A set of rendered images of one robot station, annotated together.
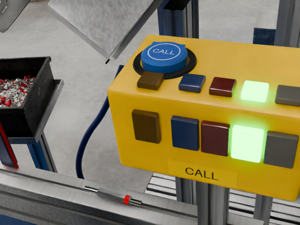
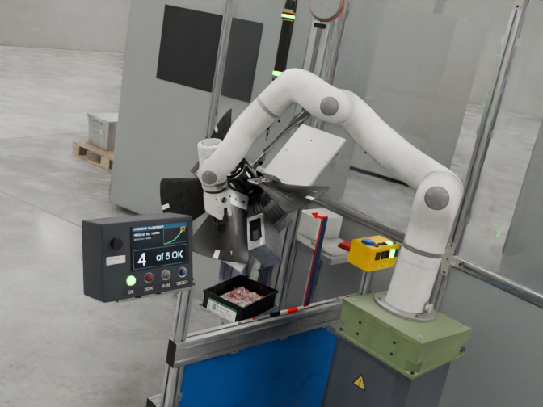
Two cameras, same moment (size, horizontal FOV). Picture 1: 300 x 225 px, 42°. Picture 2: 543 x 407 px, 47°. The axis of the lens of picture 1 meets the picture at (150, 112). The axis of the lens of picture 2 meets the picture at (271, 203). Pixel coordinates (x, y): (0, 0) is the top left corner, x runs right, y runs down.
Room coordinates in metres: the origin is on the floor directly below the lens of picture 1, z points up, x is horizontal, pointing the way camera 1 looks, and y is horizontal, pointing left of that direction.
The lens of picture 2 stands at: (-0.15, 2.12, 1.79)
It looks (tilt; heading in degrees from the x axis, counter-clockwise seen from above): 16 degrees down; 292
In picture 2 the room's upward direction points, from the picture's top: 10 degrees clockwise
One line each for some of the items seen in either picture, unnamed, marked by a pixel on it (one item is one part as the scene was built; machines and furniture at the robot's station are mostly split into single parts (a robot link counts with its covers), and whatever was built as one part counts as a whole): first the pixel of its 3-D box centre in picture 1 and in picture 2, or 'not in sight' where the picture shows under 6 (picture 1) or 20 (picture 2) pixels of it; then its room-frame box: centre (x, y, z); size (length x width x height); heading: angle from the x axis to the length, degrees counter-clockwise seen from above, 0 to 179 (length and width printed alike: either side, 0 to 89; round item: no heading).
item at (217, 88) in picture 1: (222, 86); not in sight; (0.24, -0.06, 1.08); 0.02 x 0.02 x 0.01; 66
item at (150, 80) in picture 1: (151, 80); not in sight; (0.26, 0.00, 1.08); 0.02 x 0.02 x 0.01; 66
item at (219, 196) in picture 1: (213, 188); (367, 279); (0.28, -0.06, 0.92); 0.03 x 0.03 x 0.12; 66
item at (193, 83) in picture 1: (192, 82); not in sight; (0.25, -0.04, 1.08); 0.02 x 0.02 x 0.01; 66
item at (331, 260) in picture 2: not in sight; (321, 243); (0.60, -0.49, 0.85); 0.36 x 0.24 x 0.03; 156
